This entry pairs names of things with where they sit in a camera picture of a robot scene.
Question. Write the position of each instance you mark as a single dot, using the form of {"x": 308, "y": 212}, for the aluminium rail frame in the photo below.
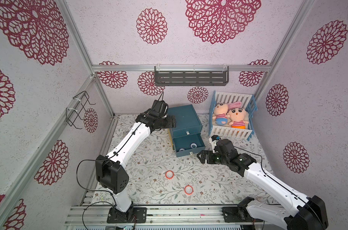
{"x": 193, "y": 217}

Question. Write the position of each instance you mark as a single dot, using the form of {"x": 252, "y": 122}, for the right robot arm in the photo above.
{"x": 296, "y": 211}

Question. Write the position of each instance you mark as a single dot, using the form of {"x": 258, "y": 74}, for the white blue toy crib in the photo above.
{"x": 248, "y": 103}

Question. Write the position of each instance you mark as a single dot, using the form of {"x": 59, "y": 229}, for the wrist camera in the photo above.
{"x": 213, "y": 140}
{"x": 159, "y": 109}

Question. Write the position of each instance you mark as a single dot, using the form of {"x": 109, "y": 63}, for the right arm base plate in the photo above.
{"x": 234, "y": 214}

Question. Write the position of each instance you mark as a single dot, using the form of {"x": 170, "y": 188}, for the grey wall shelf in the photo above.
{"x": 191, "y": 78}

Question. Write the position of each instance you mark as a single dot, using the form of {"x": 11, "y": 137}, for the teal three-drawer cabinet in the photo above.
{"x": 187, "y": 131}

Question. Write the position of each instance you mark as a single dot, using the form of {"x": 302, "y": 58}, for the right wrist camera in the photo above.
{"x": 213, "y": 140}

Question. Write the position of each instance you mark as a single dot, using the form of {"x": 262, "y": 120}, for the red tape roll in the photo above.
{"x": 188, "y": 190}
{"x": 169, "y": 174}

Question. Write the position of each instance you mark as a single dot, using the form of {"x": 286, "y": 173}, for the black wire wall rack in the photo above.
{"x": 72, "y": 114}

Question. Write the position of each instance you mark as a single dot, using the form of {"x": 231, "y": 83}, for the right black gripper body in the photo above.
{"x": 210, "y": 157}

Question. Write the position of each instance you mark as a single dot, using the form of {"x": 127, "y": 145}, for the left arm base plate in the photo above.
{"x": 133, "y": 215}

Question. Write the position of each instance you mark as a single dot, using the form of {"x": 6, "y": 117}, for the black-haired plush doll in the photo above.
{"x": 237, "y": 116}

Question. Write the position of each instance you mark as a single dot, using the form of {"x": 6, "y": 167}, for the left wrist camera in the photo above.
{"x": 159, "y": 109}

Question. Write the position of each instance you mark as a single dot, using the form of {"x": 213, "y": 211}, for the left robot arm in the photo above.
{"x": 111, "y": 169}

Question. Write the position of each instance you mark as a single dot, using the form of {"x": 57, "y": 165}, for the pink plush doll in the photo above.
{"x": 220, "y": 114}

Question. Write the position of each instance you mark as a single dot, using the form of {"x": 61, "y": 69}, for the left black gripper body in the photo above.
{"x": 166, "y": 122}

